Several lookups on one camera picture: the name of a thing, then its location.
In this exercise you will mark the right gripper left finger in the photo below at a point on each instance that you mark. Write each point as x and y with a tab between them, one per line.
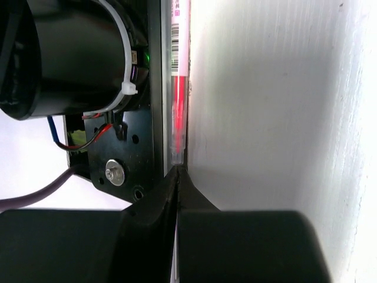
48	245

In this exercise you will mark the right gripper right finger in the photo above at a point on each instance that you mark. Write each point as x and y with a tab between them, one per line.
243	246

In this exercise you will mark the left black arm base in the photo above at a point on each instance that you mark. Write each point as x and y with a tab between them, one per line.
127	161

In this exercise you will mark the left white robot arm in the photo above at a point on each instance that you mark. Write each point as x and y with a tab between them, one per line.
72	57

